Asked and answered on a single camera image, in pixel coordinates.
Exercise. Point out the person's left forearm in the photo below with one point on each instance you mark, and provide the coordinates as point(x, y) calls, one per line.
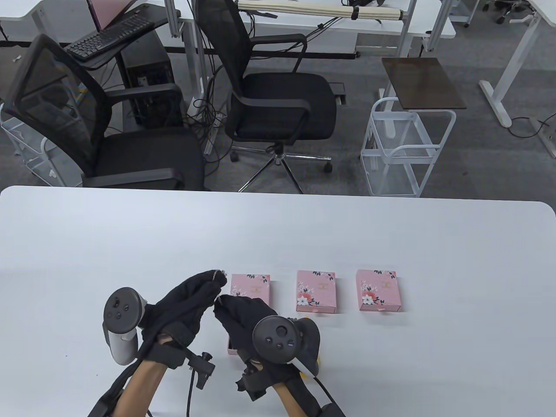
point(139, 388)

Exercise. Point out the black mesh office chair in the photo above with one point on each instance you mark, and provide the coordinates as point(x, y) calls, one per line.
point(282, 104)
point(143, 156)

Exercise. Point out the person's right forearm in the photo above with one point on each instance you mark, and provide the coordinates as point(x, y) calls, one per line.
point(286, 399)

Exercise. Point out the pink floral gift box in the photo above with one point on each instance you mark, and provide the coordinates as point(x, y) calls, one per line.
point(254, 286)
point(316, 289)

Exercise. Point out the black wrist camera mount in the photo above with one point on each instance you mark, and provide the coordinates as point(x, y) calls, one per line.
point(254, 384)
point(202, 367)

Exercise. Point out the yellow cloth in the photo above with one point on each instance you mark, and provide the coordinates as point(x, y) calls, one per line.
point(316, 368)

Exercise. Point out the person's right hand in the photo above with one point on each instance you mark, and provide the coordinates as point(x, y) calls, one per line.
point(241, 317)

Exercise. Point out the person's left hand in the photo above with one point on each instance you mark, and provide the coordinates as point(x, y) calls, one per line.
point(182, 304)

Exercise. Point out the pink screen laptop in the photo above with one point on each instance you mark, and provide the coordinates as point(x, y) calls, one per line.
point(108, 11)

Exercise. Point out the dark wooden side table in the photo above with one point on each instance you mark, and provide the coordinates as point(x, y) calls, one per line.
point(423, 82)

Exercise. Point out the black computer tower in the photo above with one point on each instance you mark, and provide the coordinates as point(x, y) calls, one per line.
point(150, 74)

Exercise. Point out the black office chair base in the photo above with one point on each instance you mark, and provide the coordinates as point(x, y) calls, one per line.
point(506, 6)

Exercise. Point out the rolled beige mat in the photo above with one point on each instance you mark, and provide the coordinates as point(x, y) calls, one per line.
point(304, 8)

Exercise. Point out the white desk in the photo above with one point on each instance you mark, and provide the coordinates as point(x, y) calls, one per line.
point(517, 47)
point(43, 17)

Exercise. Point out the black keyboard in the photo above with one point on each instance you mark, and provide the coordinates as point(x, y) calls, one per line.
point(104, 39)

